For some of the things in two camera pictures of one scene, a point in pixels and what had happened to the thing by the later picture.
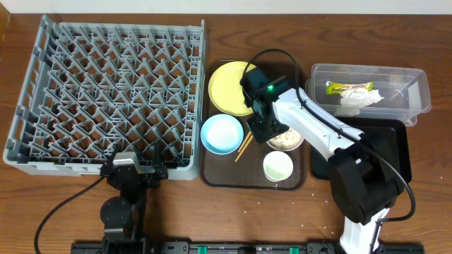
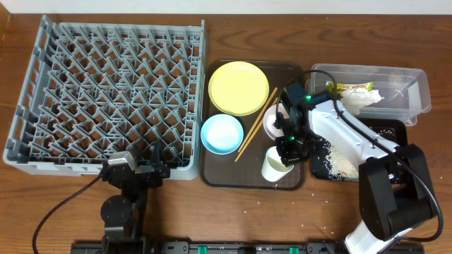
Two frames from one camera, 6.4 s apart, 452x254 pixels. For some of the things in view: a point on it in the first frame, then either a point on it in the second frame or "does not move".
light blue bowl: [222, 134] does not move
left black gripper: [149, 173] does not move
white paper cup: [277, 166] does not move
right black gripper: [260, 136] -> [288, 157]
